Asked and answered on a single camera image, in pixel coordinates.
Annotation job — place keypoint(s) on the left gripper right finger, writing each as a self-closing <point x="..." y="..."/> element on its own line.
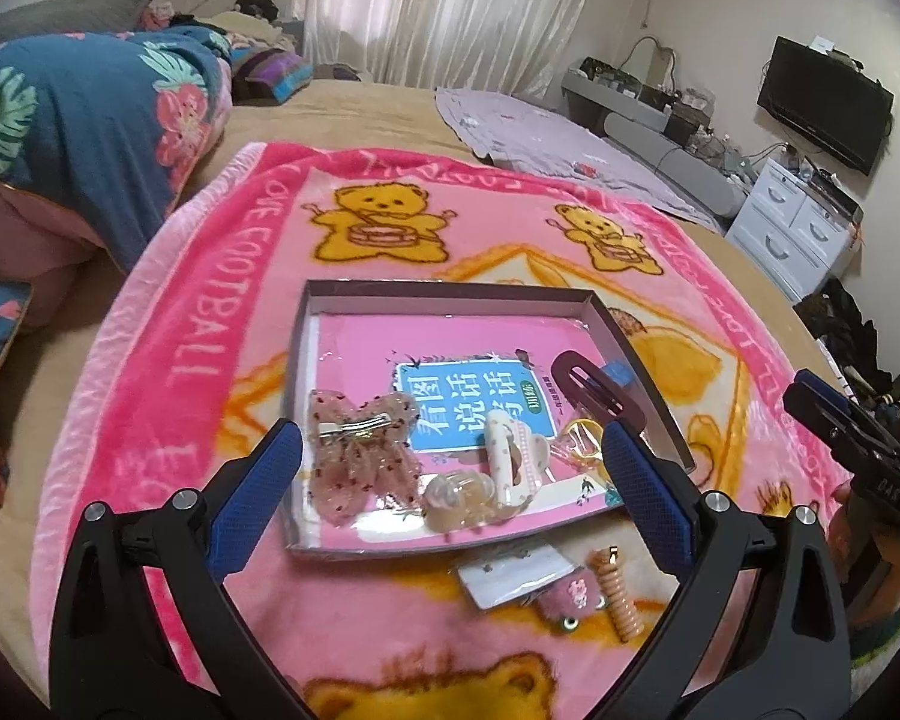
<point x="789" y="658"/>

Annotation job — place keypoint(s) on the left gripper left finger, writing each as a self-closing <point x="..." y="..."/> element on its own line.
<point x="109" y="654"/>

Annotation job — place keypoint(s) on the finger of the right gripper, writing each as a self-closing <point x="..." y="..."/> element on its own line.
<point x="816" y="403"/>
<point x="857" y="441"/>

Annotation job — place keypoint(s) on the pink fuzzy hair clip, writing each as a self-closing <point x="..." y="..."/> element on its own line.
<point x="569" y="601"/>

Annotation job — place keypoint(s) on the blue small box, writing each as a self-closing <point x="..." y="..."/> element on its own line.
<point x="619" y="373"/>

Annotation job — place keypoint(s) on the maroon hair claw clip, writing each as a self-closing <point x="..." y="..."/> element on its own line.
<point x="589" y="389"/>

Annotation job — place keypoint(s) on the white card packet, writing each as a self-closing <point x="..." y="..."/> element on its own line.
<point x="496" y="577"/>

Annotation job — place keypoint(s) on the pink dotted bow hairclip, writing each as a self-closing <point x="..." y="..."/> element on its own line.
<point x="361" y="453"/>

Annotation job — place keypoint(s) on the clear beige hair claw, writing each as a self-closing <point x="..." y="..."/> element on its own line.
<point x="464" y="500"/>

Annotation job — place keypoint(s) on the person right hand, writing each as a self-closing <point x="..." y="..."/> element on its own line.
<point x="873" y="558"/>

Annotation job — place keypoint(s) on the white drawer cabinet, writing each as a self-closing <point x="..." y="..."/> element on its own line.
<point x="798" y="232"/>

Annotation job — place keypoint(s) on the grey cardboard box tray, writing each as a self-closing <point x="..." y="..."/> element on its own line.
<point x="434" y="298"/>

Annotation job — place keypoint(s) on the pink bear fleece blanket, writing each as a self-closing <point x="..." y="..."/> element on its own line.
<point x="189" y="365"/>

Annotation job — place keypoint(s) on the grey bed footboard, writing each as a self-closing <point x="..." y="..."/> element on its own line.
<point x="637" y="130"/>

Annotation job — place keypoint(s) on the lilac bed sheet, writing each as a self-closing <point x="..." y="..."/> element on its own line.
<point x="520" y="137"/>

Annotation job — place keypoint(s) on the white curtain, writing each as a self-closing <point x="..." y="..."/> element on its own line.
<point x="509" y="46"/>

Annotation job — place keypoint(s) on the blue floral quilt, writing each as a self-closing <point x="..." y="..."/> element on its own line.
<point x="99" y="133"/>

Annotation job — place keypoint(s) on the purple striped pillow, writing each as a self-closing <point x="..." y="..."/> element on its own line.
<point x="266" y="76"/>

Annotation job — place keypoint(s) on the black wall television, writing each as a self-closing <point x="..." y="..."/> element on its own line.
<point x="830" y="103"/>

